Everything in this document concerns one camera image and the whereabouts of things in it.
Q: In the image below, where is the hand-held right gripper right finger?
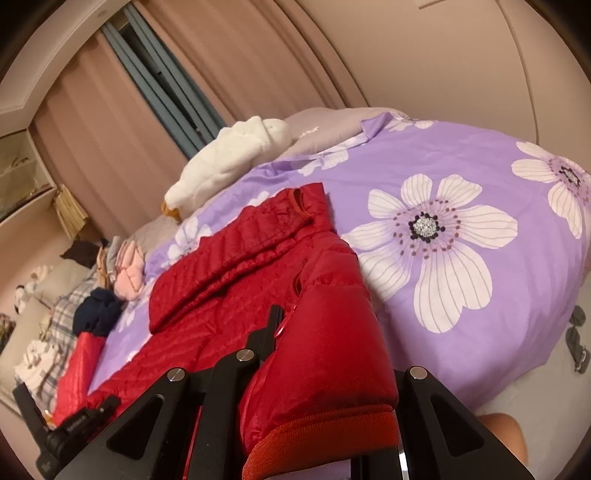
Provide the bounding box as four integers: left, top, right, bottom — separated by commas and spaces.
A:
353, 366, 536, 480

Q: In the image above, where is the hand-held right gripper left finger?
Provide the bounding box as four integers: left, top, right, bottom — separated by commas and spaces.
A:
53, 305, 284, 480

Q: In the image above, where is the red puffer jacket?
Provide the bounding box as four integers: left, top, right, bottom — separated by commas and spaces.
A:
85, 182, 402, 480
51, 332, 108, 428

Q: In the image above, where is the white printed garment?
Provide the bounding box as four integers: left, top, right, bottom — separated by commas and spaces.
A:
14, 339, 58, 388

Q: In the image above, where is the person's leg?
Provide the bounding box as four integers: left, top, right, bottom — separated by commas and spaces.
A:
478, 412, 529, 464

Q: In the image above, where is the beige headboard cushion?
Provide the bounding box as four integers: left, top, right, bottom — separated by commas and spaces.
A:
34, 263, 98, 305
0, 300, 51, 370

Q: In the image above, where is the grey plaid quilt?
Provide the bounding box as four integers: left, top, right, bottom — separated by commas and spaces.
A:
14, 272, 107, 407

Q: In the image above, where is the multicoloured crochet toy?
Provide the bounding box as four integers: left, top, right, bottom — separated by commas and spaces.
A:
0, 313, 17, 352

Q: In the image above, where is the navy garment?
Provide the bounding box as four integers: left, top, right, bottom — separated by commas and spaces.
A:
74, 288, 123, 337

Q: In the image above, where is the pink garment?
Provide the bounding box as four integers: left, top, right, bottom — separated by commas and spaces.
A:
113, 242, 146, 301

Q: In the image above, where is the purple floral blanket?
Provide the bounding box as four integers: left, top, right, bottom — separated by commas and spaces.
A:
88, 115, 591, 416

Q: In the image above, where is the grey garment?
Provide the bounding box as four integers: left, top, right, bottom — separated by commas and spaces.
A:
106, 235, 123, 273

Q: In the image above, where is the brown pillow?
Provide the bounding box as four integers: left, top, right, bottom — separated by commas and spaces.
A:
62, 239, 103, 269

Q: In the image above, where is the white goose plush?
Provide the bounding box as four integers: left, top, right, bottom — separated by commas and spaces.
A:
161, 116, 294, 222

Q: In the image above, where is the pleated beige hanging cloth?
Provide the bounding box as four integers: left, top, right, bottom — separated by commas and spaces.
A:
53, 185, 88, 241

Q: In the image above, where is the blue curtain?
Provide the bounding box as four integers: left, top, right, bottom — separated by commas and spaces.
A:
102, 4, 227, 160

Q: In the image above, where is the pink curtain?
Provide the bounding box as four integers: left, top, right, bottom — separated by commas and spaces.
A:
134, 0, 370, 139
28, 37, 195, 241

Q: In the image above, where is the white wall shelf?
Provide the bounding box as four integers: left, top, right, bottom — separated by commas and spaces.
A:
0, 90, 56, 222

